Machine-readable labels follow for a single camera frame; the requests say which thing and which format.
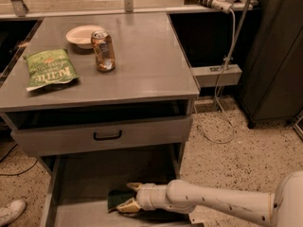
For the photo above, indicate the grey drawer cabinet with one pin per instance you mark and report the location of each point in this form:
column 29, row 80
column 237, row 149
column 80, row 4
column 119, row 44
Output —
column 152, row 78

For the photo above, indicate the orange soda can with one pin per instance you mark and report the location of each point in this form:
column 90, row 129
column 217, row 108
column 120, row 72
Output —
column 103, row 47

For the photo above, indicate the grey top drawer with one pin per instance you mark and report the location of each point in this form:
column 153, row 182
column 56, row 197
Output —
column 79, row 138

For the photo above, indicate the green chip bag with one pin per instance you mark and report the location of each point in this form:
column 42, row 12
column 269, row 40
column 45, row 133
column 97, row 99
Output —
column 49, row 67

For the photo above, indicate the grey open middle drawer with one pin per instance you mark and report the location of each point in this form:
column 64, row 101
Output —
column 79, row 192

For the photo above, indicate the green sponge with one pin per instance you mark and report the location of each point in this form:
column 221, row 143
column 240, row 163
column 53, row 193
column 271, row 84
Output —
column 116, row 197

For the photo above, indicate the metal rail shelf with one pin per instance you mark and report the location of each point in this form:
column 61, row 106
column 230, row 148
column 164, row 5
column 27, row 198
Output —
column 94, row 0

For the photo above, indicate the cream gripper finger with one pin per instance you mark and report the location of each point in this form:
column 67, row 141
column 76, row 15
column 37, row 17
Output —
column 134, row 186
column 129, row 206

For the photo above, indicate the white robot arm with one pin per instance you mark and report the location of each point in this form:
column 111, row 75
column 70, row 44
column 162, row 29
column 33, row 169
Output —
column 282, row 208

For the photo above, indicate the white shoe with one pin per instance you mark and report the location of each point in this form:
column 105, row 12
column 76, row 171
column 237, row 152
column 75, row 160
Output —
column 12, row 211

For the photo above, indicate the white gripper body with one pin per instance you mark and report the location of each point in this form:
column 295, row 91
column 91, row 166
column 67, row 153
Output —
column 146, row 197

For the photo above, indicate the black drawer handle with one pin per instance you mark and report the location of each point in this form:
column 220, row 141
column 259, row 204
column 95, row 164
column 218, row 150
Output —
column 105, row 136

